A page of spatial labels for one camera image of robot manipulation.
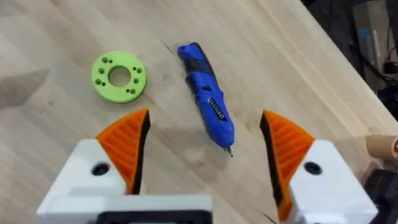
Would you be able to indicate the green disc with holes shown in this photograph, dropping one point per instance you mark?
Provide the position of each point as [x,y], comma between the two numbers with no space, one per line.
[102,90]

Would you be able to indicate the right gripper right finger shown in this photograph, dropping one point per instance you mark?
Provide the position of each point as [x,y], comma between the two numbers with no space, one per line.
[323,186]

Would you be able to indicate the brown cardboard tube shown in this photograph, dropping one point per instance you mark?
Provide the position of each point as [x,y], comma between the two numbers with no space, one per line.
[381,147]

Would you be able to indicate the blue electric screwdriver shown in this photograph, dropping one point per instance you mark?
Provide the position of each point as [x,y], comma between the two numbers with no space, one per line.
[206,96]

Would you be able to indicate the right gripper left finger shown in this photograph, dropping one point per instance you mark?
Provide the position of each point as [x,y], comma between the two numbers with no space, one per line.
[93,161]

